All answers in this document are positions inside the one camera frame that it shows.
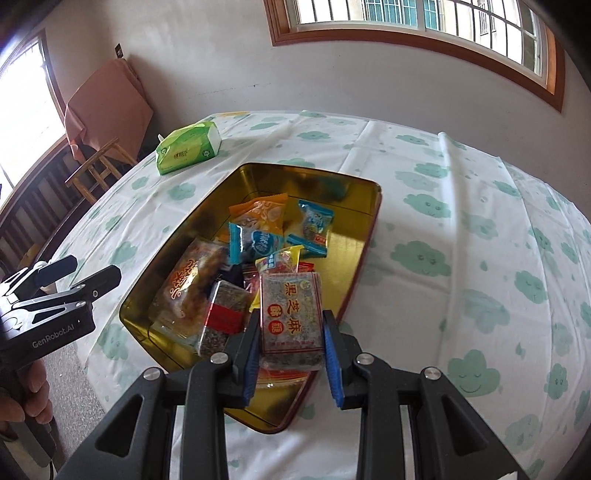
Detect person's left hand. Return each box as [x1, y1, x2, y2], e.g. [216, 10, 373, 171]
[0, 359, 52, 439]

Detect sesame block with red band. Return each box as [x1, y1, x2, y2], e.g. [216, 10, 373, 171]
[198, 279, 252, 358]

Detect green tissue pack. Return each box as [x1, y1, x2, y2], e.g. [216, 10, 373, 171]
[154, 121, 221, 176]

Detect sesame block with round labels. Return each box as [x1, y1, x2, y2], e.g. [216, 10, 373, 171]
[259, 271, 326, 372]

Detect bright side window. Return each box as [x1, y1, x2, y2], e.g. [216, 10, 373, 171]
[0, 30, 68, 199]

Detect dark red gold tin box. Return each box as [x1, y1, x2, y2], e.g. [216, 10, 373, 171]
[119, 162, 383, 435]

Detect red snack packet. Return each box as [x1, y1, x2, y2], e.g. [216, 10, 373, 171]
[241, 262, 315, 305]

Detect dark wooden bench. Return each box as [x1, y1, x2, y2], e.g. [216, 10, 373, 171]
[0, 148, 93, 278]

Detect wooden-framed window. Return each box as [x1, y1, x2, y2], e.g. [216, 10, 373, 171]
[263, 0, 566, 114]

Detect light wooden chair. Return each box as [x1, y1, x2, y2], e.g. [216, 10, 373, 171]
[65, 136, 139, 204]

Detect orange snack packet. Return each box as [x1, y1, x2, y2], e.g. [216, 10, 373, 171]
[229, 193, 289, 241]

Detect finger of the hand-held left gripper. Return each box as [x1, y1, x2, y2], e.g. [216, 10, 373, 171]
[11, 265, 123, 319]
[9, 255, 78, 296]

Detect blue snack packet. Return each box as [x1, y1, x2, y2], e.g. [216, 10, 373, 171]
[228, 222, 284, 266]

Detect cloud-printed white tablecloth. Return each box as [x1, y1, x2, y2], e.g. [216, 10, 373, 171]
[65, 110, 591, 480]

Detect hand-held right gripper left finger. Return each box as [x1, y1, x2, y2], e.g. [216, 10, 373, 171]
[55, 308, 262, 480]

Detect blue dark candy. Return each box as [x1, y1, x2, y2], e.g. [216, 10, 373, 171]
[286, 199, 334, 258]

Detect clear gold-print pastry packet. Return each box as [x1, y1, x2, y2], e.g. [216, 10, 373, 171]
[150, 237, 232, 342]

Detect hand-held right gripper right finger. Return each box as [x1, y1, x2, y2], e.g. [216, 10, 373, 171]
[322, 309, 529, 480]

